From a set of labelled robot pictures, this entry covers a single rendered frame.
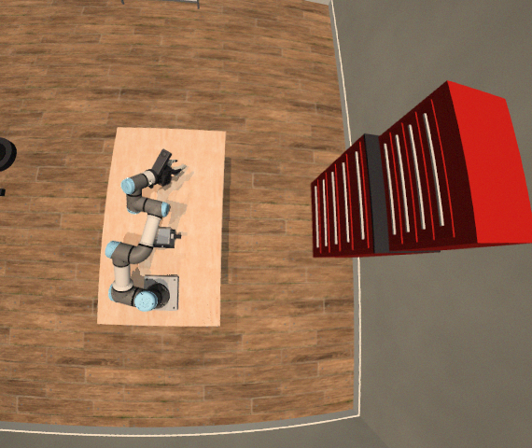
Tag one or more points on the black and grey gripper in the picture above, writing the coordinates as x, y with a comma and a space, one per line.
165, 177

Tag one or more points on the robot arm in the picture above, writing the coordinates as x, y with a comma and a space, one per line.
122, 255

